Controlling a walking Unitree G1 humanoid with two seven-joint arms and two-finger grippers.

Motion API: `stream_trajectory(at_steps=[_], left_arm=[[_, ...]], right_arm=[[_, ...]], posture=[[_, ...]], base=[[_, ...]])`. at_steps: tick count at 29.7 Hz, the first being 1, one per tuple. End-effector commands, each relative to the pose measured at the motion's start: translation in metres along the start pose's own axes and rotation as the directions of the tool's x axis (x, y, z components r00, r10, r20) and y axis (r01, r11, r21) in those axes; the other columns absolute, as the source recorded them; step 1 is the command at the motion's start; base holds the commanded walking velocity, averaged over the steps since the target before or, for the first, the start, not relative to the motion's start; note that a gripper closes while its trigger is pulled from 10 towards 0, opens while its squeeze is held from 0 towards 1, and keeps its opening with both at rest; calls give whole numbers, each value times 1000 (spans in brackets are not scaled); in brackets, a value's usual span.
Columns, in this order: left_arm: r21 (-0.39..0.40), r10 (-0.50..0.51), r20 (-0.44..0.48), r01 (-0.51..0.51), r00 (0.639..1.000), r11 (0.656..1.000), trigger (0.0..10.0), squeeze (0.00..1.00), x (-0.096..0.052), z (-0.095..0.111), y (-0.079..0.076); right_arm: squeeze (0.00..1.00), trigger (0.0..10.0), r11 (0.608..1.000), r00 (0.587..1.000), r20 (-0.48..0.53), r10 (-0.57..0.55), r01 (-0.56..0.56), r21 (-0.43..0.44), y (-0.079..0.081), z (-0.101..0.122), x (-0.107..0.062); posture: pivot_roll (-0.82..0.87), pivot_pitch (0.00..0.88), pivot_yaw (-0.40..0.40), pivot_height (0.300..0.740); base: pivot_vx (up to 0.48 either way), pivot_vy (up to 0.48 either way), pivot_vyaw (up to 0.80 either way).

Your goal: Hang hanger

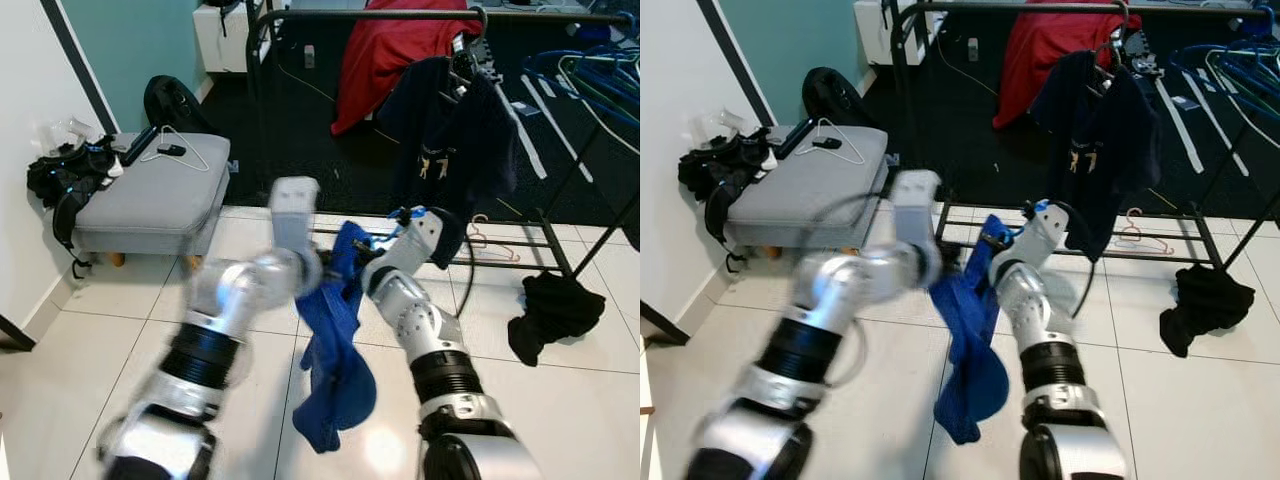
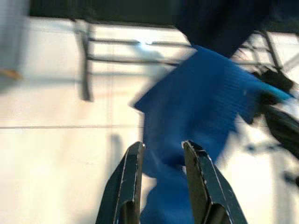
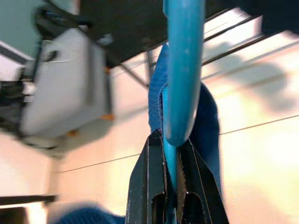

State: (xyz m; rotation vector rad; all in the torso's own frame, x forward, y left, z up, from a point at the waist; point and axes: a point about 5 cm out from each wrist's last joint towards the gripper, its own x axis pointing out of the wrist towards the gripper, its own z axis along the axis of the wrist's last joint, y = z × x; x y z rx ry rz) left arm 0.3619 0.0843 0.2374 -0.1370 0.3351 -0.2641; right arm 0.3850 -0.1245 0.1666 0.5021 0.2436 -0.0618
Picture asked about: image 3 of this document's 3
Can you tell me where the black strapped bag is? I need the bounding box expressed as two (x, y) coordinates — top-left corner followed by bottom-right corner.
(0, 79), (26, 136)

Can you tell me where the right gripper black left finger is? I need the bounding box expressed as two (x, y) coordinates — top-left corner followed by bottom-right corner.
(127, 129), (168, 224)

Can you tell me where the black floor mat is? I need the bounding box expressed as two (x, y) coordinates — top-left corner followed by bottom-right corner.
(79, 0), (234, 68)

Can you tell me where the grey cushioned ottoman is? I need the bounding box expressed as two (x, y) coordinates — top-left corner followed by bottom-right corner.
(20, 30), (113, 150)

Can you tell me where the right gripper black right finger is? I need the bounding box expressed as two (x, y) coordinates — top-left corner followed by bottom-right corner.
(176, 138), (231, 224)

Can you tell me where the black backpack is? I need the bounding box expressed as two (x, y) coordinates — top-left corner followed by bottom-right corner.
(35, 4), (94, 31)

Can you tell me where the blue plastic hanger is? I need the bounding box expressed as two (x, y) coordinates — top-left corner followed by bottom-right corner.
(162, 0), (206, 224)

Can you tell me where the blue garment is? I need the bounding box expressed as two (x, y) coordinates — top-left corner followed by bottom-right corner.
(55, 43), (224, 224)

